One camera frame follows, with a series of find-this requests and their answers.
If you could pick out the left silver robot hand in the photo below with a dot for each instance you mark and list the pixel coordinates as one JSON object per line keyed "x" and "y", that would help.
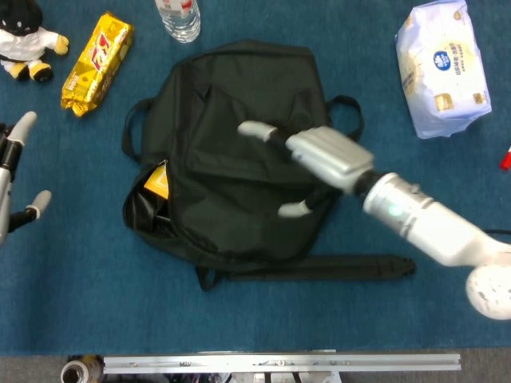
{"x": 10, "y": 159}

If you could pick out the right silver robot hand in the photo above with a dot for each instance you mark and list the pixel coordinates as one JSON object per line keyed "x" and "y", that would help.
{"x": 331, "y": 155}

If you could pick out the black fabric backpack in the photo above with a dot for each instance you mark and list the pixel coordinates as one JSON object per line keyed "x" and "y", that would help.
{"x": 239, "y": 199}

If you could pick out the white book with yellow band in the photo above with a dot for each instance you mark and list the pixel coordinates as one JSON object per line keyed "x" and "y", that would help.
{"x": 156, "y": 183}

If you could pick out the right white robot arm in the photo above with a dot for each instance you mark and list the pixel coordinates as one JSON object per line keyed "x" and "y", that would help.
{"x": 419, "y": 223}

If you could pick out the black plush doll white shirt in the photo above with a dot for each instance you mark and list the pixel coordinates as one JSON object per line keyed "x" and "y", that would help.
{"x": 24, "y": 40}

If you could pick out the gold foil snack package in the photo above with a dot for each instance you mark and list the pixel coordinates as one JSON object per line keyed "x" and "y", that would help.
{"x": 96, "y": 64}

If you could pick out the white tissue pack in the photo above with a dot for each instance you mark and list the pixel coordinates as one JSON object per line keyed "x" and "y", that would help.
{"x": 439, "y": 72}

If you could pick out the white marker with red cap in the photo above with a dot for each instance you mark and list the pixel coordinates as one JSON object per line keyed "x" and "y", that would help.
{"x": 507, "y": 159}

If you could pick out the clear plastic water bottle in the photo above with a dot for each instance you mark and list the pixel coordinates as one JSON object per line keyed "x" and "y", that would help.
{"x": 179, "y": 20}

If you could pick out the tape roll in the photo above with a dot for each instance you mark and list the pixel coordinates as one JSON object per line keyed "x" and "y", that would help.
{"x": 76, "y": 371}

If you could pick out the aluminium profile rail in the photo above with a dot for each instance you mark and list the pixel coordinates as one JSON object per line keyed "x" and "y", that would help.
{"x": 279, "y": 363}

